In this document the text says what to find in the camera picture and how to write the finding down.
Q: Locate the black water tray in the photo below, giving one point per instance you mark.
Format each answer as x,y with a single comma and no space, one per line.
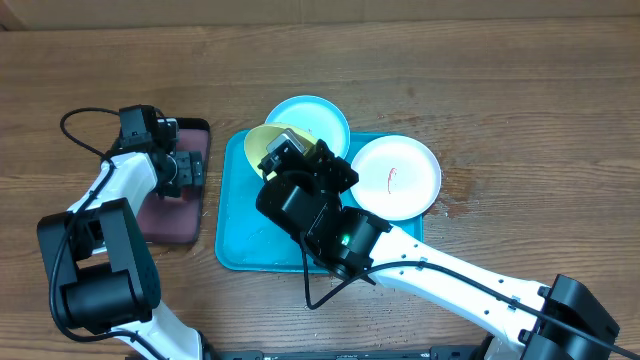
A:
162,220

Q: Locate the white plate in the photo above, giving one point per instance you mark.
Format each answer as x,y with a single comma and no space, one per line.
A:
399,177

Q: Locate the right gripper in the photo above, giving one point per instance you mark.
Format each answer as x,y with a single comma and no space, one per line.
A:
325,161

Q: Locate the light blue plate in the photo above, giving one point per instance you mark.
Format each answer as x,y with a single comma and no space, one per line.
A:
318,117

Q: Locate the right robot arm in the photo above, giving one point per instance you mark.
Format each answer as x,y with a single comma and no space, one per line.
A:
524,319

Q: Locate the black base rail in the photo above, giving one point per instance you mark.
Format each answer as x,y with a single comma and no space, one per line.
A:
457,352

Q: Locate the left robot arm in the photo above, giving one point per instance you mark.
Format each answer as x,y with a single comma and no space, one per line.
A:
103,282

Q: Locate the yellow-green plate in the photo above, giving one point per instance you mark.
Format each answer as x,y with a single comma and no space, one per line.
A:
258,138

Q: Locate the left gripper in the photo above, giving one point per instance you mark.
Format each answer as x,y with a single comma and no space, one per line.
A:
191,170

